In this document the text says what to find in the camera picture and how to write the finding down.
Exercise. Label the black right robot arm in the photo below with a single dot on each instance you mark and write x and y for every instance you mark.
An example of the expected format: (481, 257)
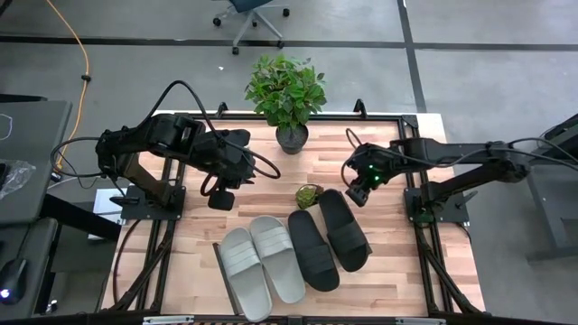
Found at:
(451, 151)

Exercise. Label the grey desk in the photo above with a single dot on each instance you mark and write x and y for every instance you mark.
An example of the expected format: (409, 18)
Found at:
(27, 244)
(31, 158)

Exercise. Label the grey slide sandal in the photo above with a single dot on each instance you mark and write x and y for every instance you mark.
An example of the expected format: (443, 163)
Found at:
(246, 275)
(277, 257)

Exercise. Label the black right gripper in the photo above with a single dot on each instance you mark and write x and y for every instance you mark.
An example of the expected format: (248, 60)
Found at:
(370, 169)

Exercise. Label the black metal table frame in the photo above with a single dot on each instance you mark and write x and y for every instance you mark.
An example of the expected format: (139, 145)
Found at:
(338, 117)

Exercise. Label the black table clamp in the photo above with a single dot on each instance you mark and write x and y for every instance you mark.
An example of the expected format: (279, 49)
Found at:
(360, 108)
(222, 109)

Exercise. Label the leafy tree in black pot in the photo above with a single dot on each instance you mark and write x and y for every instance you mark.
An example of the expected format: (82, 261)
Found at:
(284, 90)

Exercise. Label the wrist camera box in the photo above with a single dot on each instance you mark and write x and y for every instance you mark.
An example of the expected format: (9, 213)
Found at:
(357, 197)
(221, 200)

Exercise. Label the black computer mouse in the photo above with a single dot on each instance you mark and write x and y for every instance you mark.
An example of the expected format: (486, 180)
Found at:
(12, 280)

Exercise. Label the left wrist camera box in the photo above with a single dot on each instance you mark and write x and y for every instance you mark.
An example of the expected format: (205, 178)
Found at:
(221, 200)

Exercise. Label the grey side table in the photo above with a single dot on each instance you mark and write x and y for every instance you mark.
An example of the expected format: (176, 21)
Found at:
(555, 203)

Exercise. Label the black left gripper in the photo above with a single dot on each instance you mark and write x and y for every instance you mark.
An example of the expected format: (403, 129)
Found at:
(232, 167)

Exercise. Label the black slide sandal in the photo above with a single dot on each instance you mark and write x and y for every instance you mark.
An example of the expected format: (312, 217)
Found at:
(314, 253)
(345, 230)

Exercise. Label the silver bracket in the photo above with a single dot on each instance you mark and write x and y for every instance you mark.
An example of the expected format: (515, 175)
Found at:
(420, 321)
(167, 320)

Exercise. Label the clear plastic bag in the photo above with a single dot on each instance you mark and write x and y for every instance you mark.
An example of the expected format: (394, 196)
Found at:
(15, 176)

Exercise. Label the office chair with castors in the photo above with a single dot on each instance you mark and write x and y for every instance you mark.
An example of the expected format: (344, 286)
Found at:
(253, 20)

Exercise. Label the black flat device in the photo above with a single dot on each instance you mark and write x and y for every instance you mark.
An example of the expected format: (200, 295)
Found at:
(564, 135)

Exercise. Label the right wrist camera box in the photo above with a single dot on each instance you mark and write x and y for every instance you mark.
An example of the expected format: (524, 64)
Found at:
(357, 197)

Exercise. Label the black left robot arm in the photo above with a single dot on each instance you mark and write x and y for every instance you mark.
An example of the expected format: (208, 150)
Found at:
(135, 140)

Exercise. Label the small potted succulent plant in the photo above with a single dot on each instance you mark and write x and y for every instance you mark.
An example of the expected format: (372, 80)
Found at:
(308, 197)

